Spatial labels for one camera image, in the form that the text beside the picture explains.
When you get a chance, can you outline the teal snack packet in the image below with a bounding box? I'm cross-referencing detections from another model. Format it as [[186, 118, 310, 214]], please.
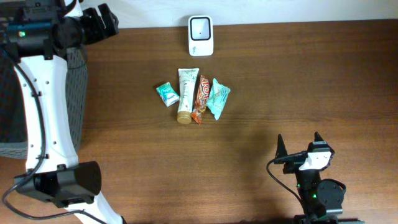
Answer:
[[206, 78, 231, 120]]

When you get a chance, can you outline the red orange snack bar wrapper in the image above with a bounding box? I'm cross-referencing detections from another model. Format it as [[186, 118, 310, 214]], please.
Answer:
[[191, 75, 210, 124]]

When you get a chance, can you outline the small teal tissue packet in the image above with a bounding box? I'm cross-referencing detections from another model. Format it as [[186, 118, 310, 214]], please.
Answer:
[[156, 82, 180, 107]]

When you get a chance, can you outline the white cream tube gold cap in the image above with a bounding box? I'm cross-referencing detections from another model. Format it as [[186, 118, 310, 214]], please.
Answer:
[[177, 68, 199, 124]]

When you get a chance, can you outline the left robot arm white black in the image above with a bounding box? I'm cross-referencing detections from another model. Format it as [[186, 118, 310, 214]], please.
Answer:
[[1, 1, 124, 223]]

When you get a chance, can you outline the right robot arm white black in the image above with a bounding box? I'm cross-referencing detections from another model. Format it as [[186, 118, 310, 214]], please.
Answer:
[[266, 132, 363, 224]]

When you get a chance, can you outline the white barcode scanner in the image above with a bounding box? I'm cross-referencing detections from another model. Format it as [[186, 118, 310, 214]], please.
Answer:
[[188, 15, 214, 57]]

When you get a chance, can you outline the grey plastic mesh basket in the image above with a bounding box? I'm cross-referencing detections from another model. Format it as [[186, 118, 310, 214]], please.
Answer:
[[1, 47, 88, 159]]

